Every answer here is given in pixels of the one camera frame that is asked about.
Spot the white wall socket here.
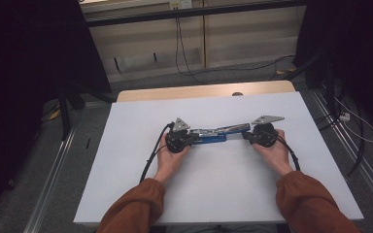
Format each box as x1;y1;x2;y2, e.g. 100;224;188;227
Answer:
169;0;194;11

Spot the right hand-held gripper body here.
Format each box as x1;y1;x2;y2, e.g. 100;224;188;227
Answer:
247;115;286;150

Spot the beige cabinet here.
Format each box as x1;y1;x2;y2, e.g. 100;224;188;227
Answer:
78;0;307;83

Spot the wooden table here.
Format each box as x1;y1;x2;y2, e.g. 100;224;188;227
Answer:
116;80;296;104

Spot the black horizontal bar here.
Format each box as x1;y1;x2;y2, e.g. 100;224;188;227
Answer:
84;0;307;28

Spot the person's right hand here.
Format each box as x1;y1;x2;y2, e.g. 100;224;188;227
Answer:
252;128;294;178

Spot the white cable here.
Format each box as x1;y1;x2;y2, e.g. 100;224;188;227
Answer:
334;96;373;145

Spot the black curtain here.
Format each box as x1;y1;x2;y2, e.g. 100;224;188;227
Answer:
292;0;373;139
0;0;113;227

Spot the black floor cable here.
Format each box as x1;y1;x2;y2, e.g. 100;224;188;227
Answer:
187;53;296;80

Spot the black hanging cable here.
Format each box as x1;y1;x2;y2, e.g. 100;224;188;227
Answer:
174;8;206;85

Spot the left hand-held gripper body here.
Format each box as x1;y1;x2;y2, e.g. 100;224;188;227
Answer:
164;116;192;154

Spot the blue stapler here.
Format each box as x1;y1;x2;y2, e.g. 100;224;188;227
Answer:
188;122;252;146

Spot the black metal stand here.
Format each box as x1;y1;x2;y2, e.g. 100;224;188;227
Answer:
57;81;117;142
284;50;338;121

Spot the hand-held gripper black cable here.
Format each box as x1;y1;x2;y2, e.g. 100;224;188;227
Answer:
138;121;176;184
276;133;302;172

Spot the person's left hand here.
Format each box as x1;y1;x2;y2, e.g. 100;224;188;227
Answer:
153;133;192;185

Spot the thick black cable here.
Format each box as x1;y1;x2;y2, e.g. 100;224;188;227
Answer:
316;92;367;178

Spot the white table cover sheet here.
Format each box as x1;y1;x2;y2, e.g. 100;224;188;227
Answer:
73;91;364;225

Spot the right hand-held gripper black cable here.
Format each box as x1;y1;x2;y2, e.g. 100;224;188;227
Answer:
276;133;302;172

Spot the aluminium floor rail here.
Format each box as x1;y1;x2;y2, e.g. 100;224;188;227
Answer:
308;88;373;212
23;125;78;233

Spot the left hand-held gripper black cable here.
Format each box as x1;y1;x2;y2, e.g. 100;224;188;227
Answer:
138;121;176;184

